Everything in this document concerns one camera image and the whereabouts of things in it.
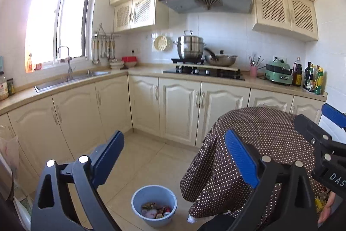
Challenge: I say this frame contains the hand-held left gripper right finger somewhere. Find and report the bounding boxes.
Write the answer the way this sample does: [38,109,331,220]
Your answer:
[224,128,319,231]

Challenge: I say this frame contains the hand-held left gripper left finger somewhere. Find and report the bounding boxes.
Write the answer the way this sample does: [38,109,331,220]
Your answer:
[30,130,125,231]

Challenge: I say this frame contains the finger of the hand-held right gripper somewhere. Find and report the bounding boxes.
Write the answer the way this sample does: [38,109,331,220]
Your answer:
[322,103,346,129]
[294,114,346,164]

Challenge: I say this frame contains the blue plastic bucket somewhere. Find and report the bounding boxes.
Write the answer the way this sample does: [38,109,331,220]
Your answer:
[131,185,178,228]

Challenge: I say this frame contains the person's right hand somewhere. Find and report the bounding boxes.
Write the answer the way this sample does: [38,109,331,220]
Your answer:
[317,190,337,224]

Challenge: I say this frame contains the table with dotted brown cloth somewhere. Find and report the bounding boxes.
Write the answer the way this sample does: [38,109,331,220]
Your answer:
[180,107,325,224]

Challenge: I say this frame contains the pile of colourful packets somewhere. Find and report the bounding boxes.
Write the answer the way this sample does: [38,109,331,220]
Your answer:
[314,188,331,216]

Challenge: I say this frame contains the green bottle yellow label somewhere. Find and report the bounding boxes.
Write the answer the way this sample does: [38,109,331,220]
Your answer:
[314,67,325,95]

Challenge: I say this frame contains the dark bottle yellow label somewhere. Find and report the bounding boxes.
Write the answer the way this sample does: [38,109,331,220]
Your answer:
[309,64,316,92]

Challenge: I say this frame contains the dark glass bottle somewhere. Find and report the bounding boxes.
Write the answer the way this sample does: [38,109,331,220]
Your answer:
[304,61,311,90]

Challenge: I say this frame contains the large soy sauce bottle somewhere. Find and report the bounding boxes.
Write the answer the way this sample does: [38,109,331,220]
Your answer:
[292,57,303,87]

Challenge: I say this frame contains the green electric cooker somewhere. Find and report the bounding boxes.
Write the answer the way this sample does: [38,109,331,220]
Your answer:
[264,58,294,86]

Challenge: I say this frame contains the white table base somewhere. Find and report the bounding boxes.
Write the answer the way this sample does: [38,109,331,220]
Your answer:
[187,210,231,225]

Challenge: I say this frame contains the cream base cabinets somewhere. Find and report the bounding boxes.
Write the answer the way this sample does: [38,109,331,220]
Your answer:
[0,69,328,188]

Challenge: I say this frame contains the steel sink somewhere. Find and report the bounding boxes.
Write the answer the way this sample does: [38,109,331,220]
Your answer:
[35,70,111,93]

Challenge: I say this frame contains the black gas stove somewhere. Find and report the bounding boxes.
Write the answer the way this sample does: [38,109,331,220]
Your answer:
[162,68,245,81]

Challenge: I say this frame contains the bundle of chopsticks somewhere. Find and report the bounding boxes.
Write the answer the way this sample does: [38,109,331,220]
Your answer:
[248,55,264,68]

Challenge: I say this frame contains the pale cutting board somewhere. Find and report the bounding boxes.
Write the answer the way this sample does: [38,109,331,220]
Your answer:
[176,64,240,72]

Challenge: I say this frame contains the steel wok with lid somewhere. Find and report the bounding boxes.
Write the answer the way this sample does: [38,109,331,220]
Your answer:
[204,47,238,67]

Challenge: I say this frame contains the steel faucet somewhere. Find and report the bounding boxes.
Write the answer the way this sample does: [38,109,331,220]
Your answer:
[57,46,73,81]

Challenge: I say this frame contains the hanging clear plastic bag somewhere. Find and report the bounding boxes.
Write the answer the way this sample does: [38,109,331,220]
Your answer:
[0,125,21,175]

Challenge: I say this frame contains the black induction cooker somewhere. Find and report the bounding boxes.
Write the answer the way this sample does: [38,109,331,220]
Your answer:
[171,58,205,65]

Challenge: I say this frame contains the large lattice door cabinet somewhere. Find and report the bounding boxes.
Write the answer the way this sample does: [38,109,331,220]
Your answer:
[251,0,319,42]

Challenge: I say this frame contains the stainless steamer pot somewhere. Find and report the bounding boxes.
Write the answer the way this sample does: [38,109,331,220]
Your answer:
[173,30,206,60]

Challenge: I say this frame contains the round cream steamer plate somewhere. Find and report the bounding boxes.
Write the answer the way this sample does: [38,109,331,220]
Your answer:
[154,34,171,52]

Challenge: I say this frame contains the glass jar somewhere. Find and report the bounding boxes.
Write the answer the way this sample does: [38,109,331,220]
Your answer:
[0,71,9,101]

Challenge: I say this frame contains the small lattice door cabinet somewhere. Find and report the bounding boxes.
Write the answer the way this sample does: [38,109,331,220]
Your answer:
[114,0,169,32]

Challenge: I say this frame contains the sliding window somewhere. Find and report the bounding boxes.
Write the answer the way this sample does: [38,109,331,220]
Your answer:
[26,0,95,73]

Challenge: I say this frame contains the steel utensil rail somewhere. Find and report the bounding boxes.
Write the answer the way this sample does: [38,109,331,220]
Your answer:
[92,24,121,40]

